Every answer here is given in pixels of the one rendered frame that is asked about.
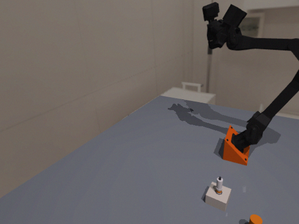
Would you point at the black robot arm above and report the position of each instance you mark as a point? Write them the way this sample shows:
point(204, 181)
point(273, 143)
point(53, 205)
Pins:
point(231, 34)

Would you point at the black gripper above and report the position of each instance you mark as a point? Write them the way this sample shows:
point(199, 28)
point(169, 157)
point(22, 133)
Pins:
point(211, 11)

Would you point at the orange cylinder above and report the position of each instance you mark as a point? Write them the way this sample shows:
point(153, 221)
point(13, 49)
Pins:
point(255, 219)

